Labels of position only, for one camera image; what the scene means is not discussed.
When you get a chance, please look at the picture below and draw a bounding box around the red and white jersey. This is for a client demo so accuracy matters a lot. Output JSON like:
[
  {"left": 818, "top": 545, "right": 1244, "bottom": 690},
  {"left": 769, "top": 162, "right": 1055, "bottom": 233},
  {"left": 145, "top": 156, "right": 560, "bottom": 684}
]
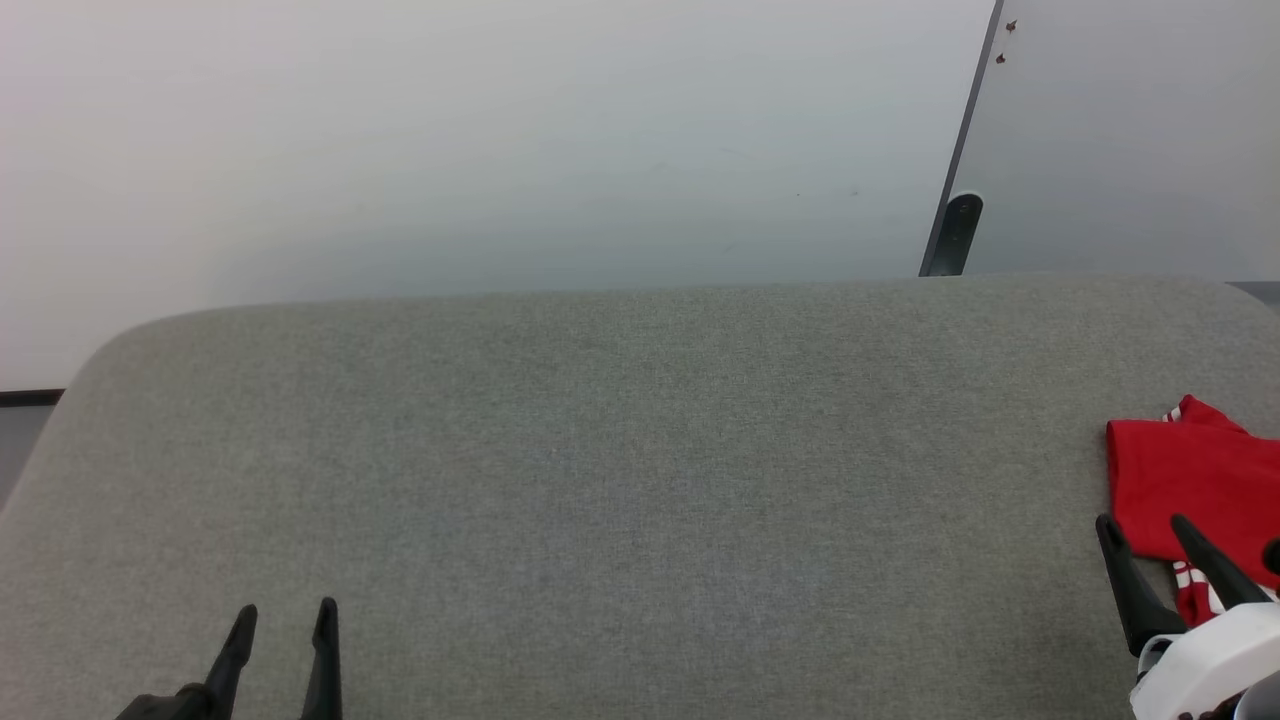
[{"left": 1105, "top": 394, "right": 1280, "bottom": 629}]

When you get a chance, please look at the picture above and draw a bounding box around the light grey partition panel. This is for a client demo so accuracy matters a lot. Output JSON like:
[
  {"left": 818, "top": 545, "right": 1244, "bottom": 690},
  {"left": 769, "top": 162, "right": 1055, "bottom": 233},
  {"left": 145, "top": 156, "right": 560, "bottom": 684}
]
[{"left": 960, "top": 0, "right": 1280, "bottom": 287}]

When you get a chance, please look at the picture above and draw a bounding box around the grey fabric sofa cushion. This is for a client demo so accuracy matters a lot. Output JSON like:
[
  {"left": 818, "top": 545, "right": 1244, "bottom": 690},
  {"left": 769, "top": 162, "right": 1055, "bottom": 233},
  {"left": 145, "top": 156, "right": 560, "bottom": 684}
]
[{"left": 0, "top": 275, "right": 1280, "bottom": 720}]

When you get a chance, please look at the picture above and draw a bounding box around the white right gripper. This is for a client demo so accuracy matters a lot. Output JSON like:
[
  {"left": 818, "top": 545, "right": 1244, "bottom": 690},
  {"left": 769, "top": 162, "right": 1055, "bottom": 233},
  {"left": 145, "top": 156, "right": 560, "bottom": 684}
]
[{"left": 1095, "top": 513, "right": 1280, "bottom": 720}]

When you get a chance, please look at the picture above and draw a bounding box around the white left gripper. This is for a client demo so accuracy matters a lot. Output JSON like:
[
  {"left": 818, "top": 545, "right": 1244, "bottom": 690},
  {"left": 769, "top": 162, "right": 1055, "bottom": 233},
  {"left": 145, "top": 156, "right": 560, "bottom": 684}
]
[{"left": 115, "top": 598, "right": 343, "bottom": 720}]

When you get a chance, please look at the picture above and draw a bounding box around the dark metal partition post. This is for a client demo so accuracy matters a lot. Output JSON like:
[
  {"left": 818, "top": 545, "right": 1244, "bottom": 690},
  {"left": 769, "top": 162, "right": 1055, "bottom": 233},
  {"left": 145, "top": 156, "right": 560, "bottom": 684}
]
[{"left": 918, "top": 0, "right": 1005, "bottom": 278}]

